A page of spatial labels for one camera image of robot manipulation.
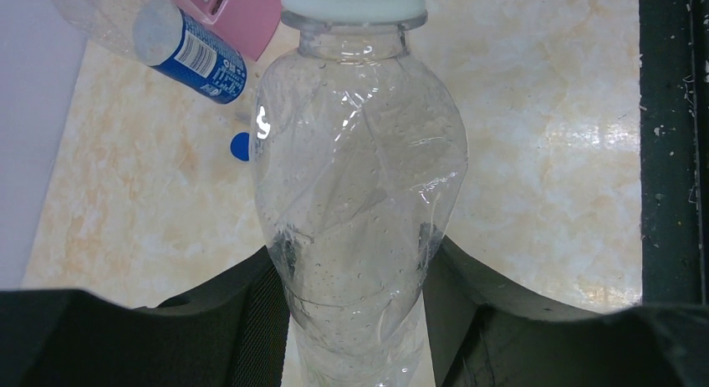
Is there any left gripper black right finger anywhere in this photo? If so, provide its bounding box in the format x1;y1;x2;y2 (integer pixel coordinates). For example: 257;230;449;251
424;238;708;386

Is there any clear bottle white cap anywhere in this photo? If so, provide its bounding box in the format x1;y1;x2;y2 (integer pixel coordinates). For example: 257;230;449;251
250;11;467;386

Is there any white blue bottle cap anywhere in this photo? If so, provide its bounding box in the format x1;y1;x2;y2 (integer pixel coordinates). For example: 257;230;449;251
281;0;426;23

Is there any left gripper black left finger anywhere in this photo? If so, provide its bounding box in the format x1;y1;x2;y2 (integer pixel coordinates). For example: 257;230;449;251
1;249;289;386

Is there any clear bottle blue label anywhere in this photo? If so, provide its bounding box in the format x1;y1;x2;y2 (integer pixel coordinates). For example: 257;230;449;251
51;0;256;124

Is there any pink metronome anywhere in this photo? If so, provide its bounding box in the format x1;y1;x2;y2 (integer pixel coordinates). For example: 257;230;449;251
172;0;282;61

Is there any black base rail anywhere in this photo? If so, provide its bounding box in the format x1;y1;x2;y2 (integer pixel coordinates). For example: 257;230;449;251
639;0;708;304

